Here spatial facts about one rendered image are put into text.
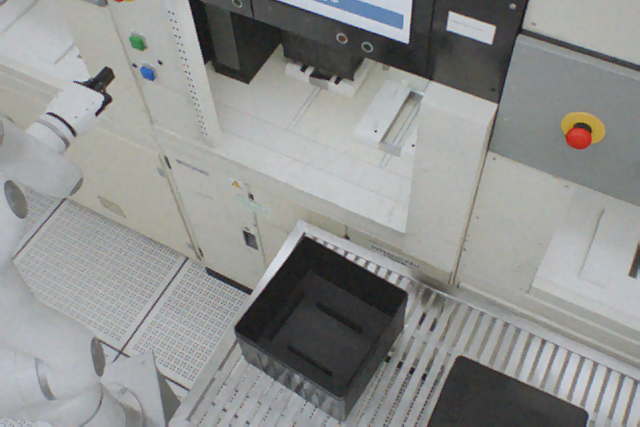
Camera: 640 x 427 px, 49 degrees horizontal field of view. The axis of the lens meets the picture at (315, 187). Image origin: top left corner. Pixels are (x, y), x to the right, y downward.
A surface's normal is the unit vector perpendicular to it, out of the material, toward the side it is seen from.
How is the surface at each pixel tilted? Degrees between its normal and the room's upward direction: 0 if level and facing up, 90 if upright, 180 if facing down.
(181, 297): 0
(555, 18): 90
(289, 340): 0
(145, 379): 0
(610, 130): 90
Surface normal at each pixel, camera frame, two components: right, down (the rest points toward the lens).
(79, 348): 0.83, -0.38
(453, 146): -0.47, 0.74
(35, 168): 0.60, 0.29
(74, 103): -0.01, -0.56
